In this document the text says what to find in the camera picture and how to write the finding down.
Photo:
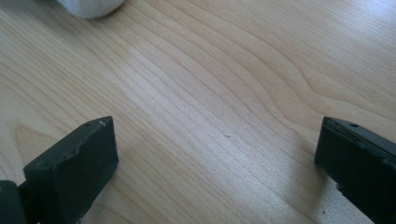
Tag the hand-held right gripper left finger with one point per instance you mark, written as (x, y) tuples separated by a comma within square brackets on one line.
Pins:
[(73, 168)]

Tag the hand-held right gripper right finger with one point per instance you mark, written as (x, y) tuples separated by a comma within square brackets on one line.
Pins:
[(358, 165)]

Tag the white round object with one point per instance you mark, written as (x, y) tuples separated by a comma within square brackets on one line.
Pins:
[(90, 6)]

